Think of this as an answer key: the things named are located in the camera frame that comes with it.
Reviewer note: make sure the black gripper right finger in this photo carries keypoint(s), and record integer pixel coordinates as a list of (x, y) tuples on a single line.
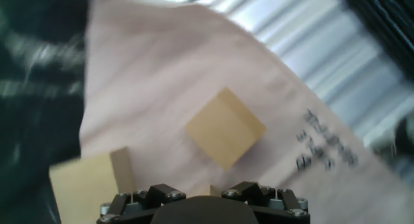
[(255, 195)]

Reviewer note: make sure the marble pink black cloth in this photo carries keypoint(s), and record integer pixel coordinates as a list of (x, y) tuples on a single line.
[(161, 72)]

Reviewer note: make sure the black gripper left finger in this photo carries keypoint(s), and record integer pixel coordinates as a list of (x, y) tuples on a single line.
[(161, 195)]

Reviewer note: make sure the plain wooden cube block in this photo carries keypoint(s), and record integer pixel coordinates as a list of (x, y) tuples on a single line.
[(224, 130), (84, 188), (202, 191)]

